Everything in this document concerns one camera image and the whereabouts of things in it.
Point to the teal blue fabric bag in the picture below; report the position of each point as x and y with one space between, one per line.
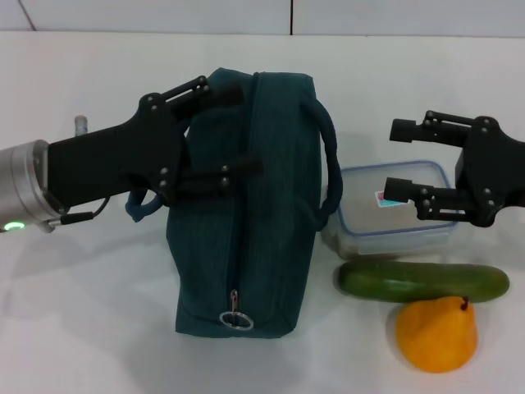
279 205

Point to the clear blue-rimmed food container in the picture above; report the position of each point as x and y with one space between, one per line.
369 213

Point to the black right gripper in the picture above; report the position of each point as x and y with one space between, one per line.
492 172

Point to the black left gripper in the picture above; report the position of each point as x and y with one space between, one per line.
106 160

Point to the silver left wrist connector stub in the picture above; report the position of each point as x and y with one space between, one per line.
80 125

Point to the green cucumber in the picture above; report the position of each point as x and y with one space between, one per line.
410 281

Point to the orange pear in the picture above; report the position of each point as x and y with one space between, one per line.
435 336

